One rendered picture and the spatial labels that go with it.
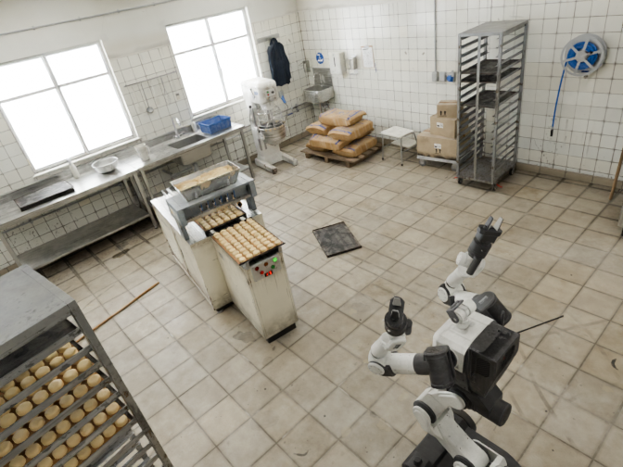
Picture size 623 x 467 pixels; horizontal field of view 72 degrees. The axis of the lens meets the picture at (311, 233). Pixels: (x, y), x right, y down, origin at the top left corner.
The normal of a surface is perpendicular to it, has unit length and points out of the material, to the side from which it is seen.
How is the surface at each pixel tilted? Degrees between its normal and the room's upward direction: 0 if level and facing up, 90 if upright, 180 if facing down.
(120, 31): 90
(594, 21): 90
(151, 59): 90
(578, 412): 0
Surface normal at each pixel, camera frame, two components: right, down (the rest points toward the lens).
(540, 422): -0.16, -0.84
